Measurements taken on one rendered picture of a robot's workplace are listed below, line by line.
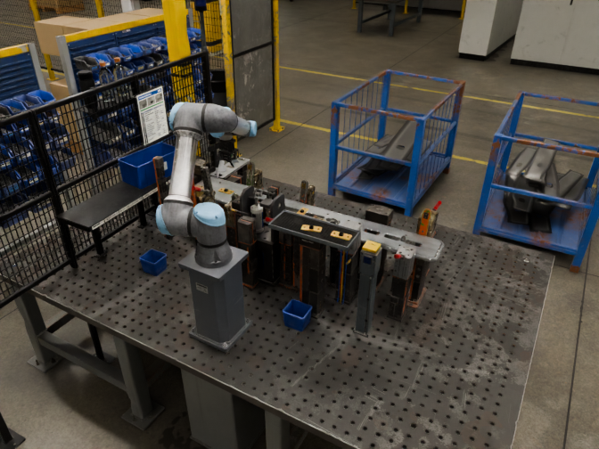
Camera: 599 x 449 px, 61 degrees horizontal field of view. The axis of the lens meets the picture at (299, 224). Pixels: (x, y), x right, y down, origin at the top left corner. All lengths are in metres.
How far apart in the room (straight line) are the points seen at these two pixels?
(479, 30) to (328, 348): 8.34
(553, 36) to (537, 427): 7.69
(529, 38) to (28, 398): 8.92
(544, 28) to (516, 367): 8.04
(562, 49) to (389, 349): 8.17
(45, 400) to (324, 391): 1.73
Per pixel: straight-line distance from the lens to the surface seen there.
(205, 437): 2.76
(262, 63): 5.82
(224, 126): 2.07
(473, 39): 10.05
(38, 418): 3.18
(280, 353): 2.21
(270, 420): 2.19
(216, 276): 1.98
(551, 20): 9.85
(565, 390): 3.36
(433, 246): 2.38
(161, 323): 2.42
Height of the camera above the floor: 2.30
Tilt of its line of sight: 32 degrees down
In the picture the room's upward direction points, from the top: straight up
